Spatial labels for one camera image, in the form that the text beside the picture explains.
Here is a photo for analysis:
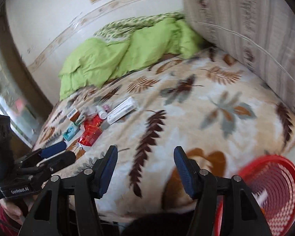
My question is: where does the teal cartoon tissue pack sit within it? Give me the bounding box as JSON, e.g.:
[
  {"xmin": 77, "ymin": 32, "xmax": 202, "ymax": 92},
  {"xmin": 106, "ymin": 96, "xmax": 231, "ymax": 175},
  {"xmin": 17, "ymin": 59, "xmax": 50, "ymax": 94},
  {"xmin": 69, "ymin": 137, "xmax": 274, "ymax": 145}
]
[{"xmin": 63, "ymin": 123, "xmax": 80, "ymax": 142}]

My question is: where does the red cigarette carton wrapper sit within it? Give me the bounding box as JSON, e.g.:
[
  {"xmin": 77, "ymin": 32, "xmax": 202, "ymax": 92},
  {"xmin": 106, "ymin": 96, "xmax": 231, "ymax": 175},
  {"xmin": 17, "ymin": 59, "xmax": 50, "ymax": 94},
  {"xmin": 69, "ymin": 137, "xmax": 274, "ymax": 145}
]
[{"xmin": 78, "ymin": 114, "xmax": 103, "ymax": 151}]

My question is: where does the white spray bottle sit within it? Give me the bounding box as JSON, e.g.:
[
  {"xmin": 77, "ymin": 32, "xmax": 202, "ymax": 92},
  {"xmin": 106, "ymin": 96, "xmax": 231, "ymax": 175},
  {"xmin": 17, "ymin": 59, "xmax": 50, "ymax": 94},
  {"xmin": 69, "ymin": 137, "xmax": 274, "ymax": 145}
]
[{"xmin": 96, "ymin": 105, "xmax": 108, "ymax": 120}]

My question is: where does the purple wrapper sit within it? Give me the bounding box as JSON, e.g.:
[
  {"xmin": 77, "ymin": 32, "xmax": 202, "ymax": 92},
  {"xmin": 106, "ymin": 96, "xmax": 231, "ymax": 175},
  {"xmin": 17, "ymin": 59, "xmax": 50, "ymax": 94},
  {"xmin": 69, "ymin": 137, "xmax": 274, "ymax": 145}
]
[{"xmin": 102, "ymin": 104, "xmax": 111, "ymax": 113}]

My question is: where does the white medicine box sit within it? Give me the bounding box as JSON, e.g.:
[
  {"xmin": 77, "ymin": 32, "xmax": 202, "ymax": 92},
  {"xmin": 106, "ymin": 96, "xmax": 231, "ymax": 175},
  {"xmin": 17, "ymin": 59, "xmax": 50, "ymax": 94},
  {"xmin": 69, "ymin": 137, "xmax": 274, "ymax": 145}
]
[{"xmin": 106, "ymin": 97, "xmax": 137, "ymax": 125}]

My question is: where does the orange cardboard box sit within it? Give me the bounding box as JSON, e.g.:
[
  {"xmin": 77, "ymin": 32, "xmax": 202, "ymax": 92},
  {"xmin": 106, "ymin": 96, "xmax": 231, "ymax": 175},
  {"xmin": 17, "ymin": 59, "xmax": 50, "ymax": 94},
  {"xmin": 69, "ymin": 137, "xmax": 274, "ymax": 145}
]
[{"xmin": 66, "ymin": 107, "xmax": 81, "ymax": 123}]

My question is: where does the person left hand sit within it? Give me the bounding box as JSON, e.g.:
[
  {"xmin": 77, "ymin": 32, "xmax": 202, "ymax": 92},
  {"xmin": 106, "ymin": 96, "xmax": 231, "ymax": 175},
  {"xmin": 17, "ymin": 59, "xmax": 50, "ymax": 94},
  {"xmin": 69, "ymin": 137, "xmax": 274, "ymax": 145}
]
[{"xmin": 0, "ymin": 195, "xmax": 38, "ymax": 225}]

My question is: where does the red plastic basket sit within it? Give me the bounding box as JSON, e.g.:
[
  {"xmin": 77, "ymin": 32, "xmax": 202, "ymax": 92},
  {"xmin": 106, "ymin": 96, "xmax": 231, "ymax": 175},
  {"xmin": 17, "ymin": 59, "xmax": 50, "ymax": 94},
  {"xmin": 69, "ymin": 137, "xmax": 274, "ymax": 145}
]
[{"xmin": 214, "ymin": 154, "xmax": 295, "ymax": 236}]

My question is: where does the stained glass door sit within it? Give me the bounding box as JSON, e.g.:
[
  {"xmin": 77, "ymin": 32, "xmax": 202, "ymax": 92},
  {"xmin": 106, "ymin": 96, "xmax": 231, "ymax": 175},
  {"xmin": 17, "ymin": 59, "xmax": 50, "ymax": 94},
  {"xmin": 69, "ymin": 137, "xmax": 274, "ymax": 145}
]
[{"xmin": 0, "ymin": 48, "xmax": 43, "ymax": 148}]

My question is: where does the leaf-pattern plush blanket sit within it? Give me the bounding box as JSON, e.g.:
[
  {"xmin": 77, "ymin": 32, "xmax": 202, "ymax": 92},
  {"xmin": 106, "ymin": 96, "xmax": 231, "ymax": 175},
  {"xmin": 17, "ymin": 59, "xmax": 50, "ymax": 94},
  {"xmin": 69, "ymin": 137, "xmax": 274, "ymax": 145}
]
[{"xmin": 34, "ymin": 51, "xmax": 295, "ymax": 222}]

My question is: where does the green duvet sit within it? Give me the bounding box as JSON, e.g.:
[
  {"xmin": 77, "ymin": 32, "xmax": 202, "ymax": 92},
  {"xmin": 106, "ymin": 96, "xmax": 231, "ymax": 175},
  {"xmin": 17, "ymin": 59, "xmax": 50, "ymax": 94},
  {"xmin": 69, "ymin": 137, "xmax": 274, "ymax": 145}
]
[{"xmin": 58, "ymin": 12, "xmax": 205, "ymax": 100}]

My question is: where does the striped floral cushion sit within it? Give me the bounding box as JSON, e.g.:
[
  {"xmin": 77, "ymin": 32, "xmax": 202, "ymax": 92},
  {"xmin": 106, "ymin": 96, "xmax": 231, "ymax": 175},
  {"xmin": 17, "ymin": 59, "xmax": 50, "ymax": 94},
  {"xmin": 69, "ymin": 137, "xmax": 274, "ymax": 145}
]
[{"xmin": 183, "ymin": 0, "xmax": 295, "ymax": 113}]

